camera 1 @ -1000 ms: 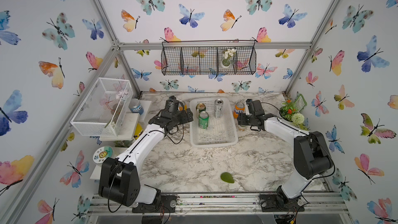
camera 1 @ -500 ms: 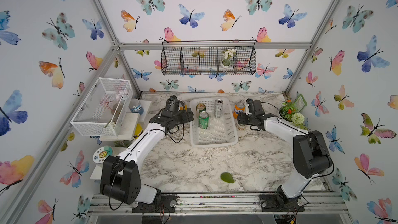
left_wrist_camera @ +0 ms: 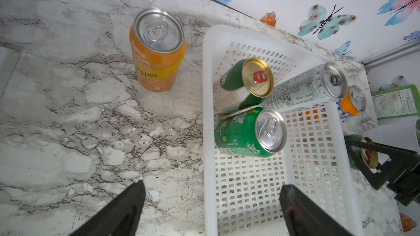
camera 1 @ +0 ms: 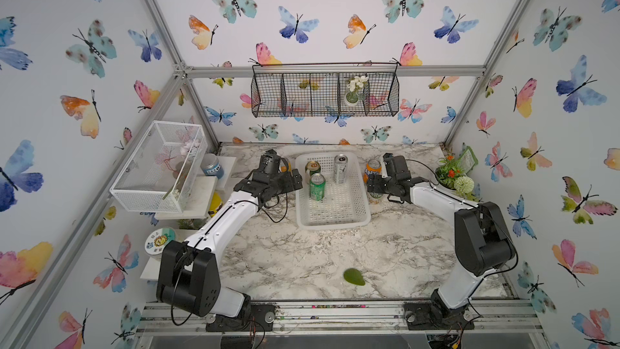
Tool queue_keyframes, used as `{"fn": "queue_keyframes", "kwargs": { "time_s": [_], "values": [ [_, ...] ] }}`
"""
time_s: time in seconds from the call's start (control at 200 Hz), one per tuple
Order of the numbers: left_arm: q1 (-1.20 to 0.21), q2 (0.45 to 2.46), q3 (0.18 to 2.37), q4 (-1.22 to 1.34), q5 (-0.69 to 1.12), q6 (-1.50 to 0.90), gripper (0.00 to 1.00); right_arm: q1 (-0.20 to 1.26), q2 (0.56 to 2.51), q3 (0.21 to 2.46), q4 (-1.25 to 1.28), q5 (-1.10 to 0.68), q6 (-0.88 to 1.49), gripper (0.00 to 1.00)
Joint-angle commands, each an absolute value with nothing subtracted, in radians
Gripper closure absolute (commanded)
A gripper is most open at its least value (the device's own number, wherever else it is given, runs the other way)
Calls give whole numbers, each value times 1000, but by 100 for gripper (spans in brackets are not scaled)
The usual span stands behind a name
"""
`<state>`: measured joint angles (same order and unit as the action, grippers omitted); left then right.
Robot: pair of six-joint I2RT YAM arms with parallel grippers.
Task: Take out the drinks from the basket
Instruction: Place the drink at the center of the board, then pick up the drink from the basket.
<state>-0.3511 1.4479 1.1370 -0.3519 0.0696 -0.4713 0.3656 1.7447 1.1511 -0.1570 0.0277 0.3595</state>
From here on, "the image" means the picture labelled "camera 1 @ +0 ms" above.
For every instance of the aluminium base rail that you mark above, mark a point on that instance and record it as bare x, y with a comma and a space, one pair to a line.
491, 323

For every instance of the white stepped shelf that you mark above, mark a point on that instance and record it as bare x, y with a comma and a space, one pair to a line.
201, 198

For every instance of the white wire mesh box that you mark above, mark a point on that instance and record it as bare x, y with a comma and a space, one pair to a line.
160, 173

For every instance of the green soda can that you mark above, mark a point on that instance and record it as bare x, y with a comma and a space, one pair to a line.
317, 187

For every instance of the white plastic perforated basket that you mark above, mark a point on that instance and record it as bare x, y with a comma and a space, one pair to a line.
345, 205

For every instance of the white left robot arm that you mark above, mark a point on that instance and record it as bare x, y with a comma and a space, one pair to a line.
189, 276

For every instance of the orange Fanta can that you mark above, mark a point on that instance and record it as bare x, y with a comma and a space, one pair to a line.
373, 167

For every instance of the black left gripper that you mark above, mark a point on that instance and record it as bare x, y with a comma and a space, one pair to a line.
289, 186

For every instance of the blue white can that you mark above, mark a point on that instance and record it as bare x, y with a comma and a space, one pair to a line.
211, 166

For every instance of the white flowers in vase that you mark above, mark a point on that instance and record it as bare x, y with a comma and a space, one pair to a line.
354, 90

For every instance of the black wire wall basket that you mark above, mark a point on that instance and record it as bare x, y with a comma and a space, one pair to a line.
318, 90

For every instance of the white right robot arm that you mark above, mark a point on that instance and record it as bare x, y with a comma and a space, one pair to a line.
482, 242

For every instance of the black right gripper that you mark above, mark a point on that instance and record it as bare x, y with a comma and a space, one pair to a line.
374, 179

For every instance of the silver drink can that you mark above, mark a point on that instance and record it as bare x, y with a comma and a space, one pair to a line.
340, 168

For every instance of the green leaf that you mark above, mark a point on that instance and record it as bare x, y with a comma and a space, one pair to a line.
354, 276

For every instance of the potted flower plant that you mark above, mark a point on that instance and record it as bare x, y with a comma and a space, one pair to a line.
448, 175

